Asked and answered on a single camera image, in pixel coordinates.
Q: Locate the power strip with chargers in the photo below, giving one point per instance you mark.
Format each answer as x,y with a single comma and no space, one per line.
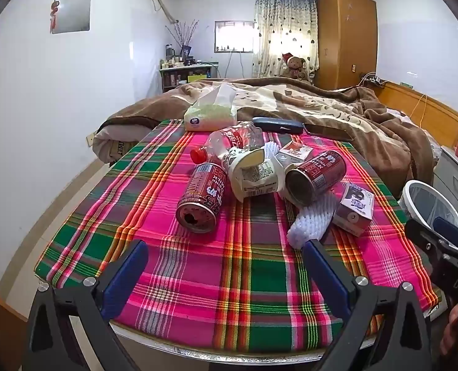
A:
374,80

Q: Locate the patterned curtain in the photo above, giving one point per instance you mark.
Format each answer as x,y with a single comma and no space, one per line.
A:
285,34

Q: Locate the dark blue glasses case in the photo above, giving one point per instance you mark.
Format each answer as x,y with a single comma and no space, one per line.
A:
277,124

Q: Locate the vase with dry branches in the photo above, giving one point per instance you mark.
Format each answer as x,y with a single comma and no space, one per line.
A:
182,34

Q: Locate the brown teddy bear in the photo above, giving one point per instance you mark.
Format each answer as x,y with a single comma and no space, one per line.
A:
294,67

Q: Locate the small purple box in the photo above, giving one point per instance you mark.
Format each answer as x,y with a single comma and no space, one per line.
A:
354,208

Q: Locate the wooden wardrobe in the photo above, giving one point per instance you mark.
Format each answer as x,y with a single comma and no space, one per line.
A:
346,34

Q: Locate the crushed clear plastic bottle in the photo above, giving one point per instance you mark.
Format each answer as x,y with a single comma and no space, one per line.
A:
229,139

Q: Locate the small red white carton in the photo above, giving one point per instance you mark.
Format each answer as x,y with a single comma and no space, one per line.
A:
296,152

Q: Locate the cluttered shelf desk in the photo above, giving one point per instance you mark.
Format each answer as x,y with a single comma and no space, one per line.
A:
186,75

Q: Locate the red drink can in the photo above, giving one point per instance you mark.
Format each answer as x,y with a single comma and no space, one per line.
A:
316,177
201,197

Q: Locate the pink green plaid tablecloth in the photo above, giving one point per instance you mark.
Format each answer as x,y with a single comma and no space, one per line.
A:
213,278

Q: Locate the wooden bed headboard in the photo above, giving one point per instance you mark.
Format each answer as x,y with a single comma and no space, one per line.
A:
426,112

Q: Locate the tissue pack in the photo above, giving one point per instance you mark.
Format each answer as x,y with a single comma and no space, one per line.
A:
211,114

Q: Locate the wall outlet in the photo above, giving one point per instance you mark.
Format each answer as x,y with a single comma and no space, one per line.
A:
91,138

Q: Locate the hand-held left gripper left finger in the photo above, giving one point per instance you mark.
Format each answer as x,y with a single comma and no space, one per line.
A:
132,266

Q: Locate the brown patterned blanket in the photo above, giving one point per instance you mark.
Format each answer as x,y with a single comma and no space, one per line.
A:
329,104

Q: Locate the air conditioner pipe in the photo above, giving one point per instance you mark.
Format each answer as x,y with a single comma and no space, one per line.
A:
161,4

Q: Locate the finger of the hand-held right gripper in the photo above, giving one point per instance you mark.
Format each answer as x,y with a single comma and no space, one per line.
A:
451,232
422,235

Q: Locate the black smartphone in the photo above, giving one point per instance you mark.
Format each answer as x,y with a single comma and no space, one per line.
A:
327,132

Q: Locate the grey drawer nightstand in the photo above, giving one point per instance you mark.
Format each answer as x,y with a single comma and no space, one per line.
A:
453,174

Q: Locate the person's right hand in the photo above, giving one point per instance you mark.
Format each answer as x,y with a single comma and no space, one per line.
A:
451,332

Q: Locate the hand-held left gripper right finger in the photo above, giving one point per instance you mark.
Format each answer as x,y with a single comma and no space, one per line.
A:
321,266

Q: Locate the white trash bin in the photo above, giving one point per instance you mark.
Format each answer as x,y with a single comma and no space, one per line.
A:
426,201

